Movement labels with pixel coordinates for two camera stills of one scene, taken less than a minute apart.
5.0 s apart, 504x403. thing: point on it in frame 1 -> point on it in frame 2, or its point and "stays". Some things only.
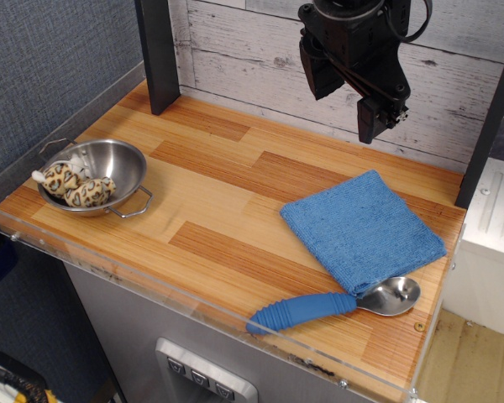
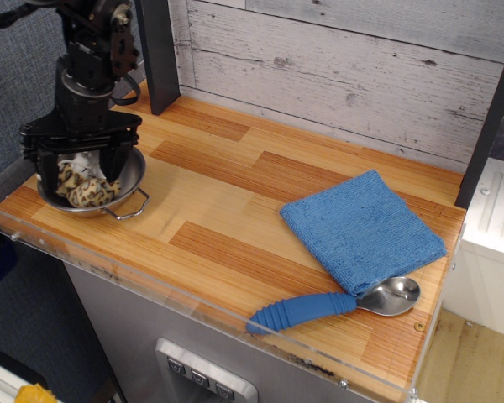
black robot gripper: x=362 y=38 -> x=81 y=121
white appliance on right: x=484 y=285 stays
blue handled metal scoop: x=391 y=296 stays
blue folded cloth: x=362 y=232 stays
